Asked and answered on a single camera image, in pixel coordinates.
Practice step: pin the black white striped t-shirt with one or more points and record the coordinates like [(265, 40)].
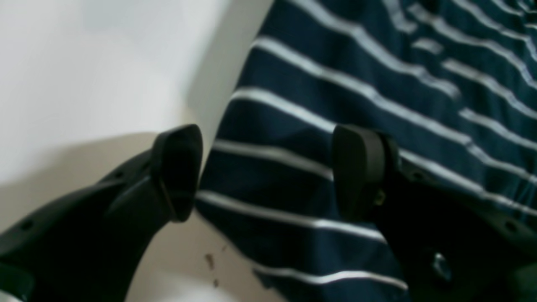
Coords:
[(452, 81)]

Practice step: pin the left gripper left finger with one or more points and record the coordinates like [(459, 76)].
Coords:
[(86, 246)]

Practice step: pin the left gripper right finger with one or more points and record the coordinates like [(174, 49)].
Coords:
[(451, 246)]

